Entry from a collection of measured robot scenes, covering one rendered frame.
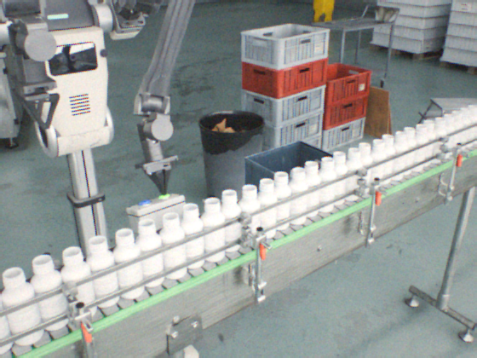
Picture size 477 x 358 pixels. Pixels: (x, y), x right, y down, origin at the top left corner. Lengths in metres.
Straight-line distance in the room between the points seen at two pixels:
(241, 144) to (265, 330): 1.21
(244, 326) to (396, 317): 0.79
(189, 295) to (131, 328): 0.16
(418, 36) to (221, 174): 5.69
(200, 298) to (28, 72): 0.66
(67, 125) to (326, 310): 1.66
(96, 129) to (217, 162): 1.66
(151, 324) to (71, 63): 0.79
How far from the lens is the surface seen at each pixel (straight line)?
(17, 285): 1.04
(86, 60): 1.54
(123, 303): 1.16
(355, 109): 4.59
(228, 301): 1.32
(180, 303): 1.21
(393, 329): 2.62
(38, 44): 0.96
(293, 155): 2.12
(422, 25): 8.31
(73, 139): 1.60
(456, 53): 7.93
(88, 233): 1.79
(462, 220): 2.39
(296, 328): 2.52
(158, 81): 1.25
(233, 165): 3.16
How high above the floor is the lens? 1.74
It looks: 27 degrees down
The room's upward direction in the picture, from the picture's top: straight up
